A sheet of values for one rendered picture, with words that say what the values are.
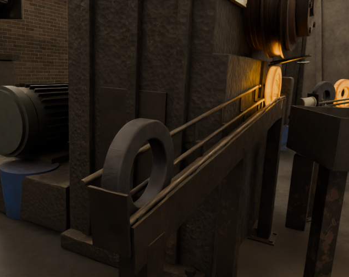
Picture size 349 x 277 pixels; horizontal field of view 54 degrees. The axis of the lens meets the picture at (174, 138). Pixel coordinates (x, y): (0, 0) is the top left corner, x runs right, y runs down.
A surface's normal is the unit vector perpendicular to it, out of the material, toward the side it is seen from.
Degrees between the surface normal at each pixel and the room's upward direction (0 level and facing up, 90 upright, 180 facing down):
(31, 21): 90
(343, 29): 90
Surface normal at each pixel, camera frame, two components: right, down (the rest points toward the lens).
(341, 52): -0.66, 0.12
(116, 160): -0.39, -0.28
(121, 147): -0.32, -0.51
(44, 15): 0.89, 0.14
